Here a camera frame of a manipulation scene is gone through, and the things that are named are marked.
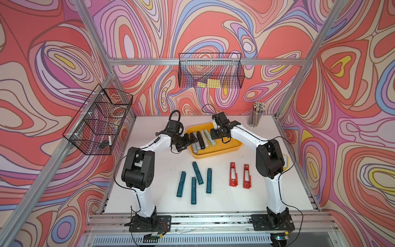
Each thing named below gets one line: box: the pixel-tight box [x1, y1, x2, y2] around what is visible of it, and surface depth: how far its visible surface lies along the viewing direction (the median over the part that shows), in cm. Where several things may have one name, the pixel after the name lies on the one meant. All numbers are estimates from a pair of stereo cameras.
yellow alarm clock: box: [282, 154, 290, 172], surface depth 93 cm
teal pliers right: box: [206, 167, 212, 194], surface depth 86 cm
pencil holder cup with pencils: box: [246, 101, 266, 128], surface depth 106 cm
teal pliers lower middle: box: [191, 177, 197, 205], surface depth 82 cm
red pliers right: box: [242, 164, 252, 189], surface depth 88 cm
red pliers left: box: [229, 162, 239, 187], surface depth 90 cm
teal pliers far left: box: [176, 171, 187, 198], surface depth 85 cm
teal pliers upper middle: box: [191, 161, 205, 186], surface depth 89 cm
